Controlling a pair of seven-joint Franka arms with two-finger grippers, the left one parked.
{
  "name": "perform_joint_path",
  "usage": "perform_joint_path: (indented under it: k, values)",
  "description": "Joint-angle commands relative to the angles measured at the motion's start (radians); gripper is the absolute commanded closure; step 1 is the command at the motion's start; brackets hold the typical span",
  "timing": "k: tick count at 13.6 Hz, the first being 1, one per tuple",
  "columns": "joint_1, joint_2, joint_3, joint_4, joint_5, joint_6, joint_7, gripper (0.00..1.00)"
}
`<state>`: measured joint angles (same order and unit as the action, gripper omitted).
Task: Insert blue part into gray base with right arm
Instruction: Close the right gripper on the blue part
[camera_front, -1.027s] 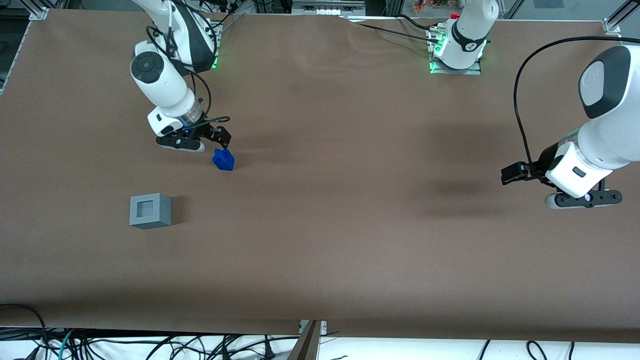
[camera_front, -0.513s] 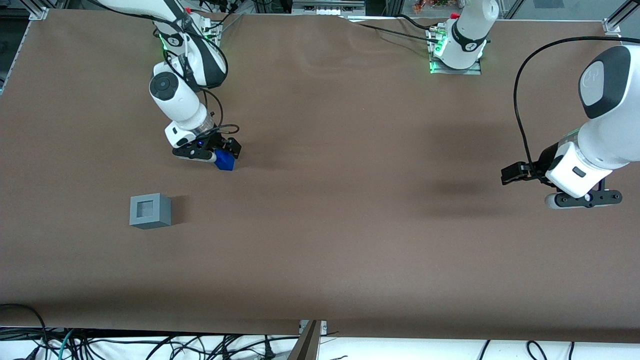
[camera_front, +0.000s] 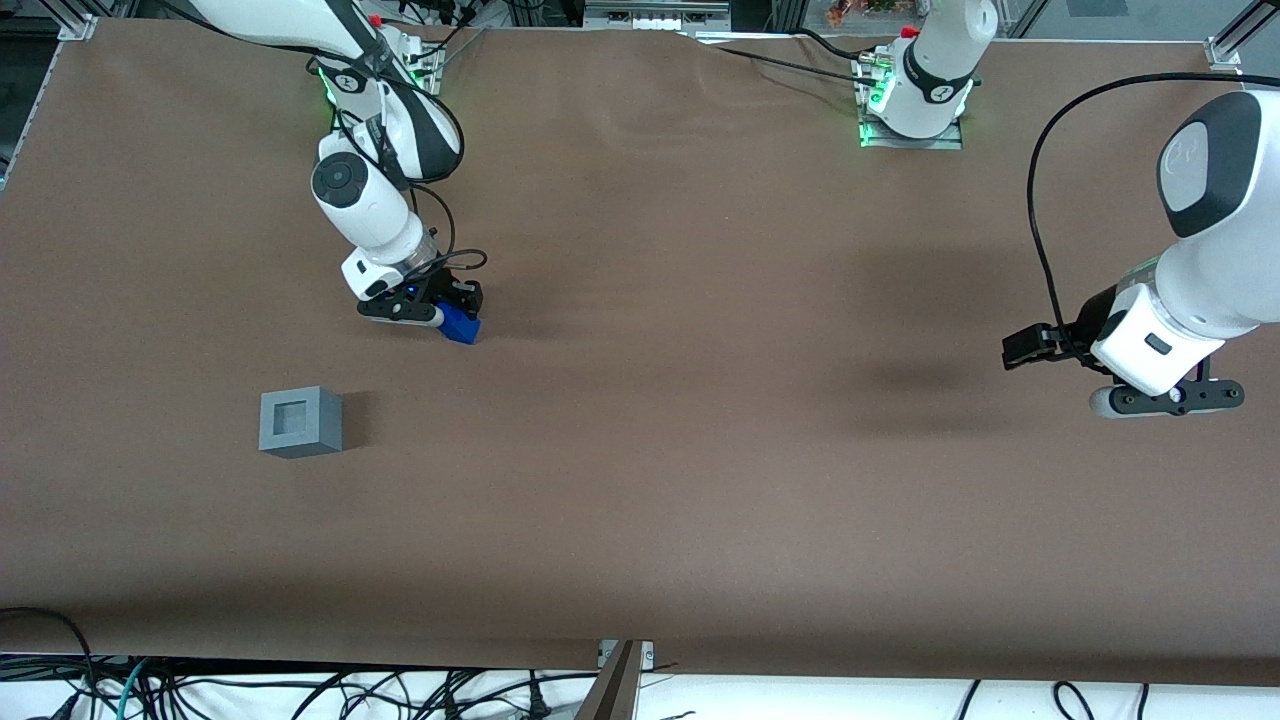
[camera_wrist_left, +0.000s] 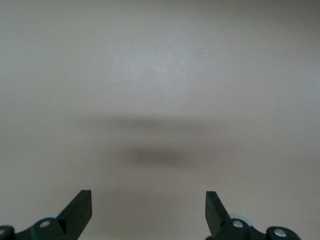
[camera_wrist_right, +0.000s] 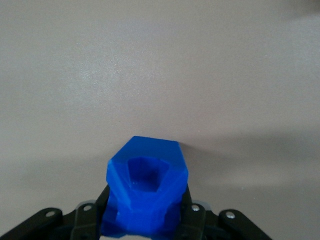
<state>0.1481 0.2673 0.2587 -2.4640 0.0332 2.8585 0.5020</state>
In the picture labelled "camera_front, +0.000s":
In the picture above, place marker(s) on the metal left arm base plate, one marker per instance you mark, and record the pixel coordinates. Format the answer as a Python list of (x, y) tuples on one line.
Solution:
[(910, 143)]

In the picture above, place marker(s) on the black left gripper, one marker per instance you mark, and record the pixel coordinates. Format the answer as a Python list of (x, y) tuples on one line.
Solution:
[(1093, 320)]

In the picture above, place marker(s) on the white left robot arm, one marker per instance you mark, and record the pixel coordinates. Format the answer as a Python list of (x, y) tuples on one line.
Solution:
[(1210, 270)]

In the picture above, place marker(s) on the white power strip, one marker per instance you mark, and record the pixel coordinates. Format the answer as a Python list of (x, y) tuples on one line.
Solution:
[(655, 15)]

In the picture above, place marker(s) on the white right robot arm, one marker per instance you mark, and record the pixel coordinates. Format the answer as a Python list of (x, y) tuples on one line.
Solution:
[(370, 210)]

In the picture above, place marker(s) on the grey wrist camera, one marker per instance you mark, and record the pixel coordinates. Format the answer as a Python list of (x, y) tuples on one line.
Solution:
[(1160, 398), (400, 310)]

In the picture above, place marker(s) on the aluminium frame corner profile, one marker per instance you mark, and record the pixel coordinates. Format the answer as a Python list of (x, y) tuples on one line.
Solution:
[(1235, 40), (78, 22)]

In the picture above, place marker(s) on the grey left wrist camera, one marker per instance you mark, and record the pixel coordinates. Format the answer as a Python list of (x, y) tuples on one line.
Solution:
[(1160, 398)]

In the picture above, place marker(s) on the aluminium frame post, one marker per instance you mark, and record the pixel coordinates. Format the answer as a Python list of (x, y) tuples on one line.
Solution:
[(612, 690)]

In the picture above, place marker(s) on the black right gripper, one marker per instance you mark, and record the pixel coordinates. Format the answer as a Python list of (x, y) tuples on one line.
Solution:
[(446, 288)]

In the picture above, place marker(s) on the blue plastic part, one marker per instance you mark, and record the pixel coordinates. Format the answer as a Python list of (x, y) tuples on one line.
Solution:
[(460, 328)]

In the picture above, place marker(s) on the brown table cover sheet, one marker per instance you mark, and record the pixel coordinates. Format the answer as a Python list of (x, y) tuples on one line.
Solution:
[(640, 450)]

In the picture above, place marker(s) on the gray cube base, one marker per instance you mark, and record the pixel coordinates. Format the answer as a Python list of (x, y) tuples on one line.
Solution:
[(300, 425)]

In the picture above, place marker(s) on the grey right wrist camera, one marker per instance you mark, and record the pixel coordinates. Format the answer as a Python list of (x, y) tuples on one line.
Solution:
[(400, 310)]

